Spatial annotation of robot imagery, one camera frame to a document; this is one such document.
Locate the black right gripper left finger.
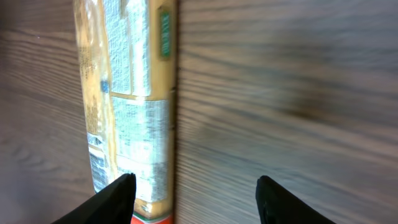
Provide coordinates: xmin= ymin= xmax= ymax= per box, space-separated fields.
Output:
xmin=53 ymin=174 xmax=136 ymax=224

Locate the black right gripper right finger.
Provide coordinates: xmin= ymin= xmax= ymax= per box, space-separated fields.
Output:
xmin=256 ymin=175 xmax=335 ymax=224

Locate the orange spaghetti package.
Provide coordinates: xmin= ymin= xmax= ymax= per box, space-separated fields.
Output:
xmin=74 ymin=0 xmax=177 ymax=223

